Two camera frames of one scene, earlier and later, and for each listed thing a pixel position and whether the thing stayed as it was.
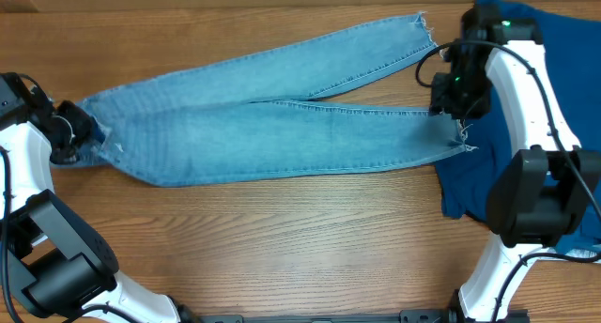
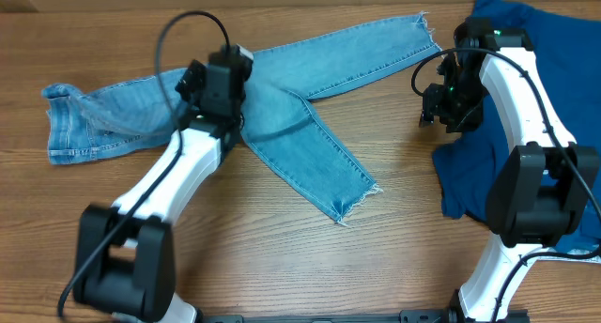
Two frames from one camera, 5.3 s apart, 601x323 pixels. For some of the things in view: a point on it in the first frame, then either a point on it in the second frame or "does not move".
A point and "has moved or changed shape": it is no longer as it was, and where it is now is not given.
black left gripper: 78,127 to 189,84
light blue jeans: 254,117 has moved or changed shape
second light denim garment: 576,252 does not move
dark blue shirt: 571,51 does not move
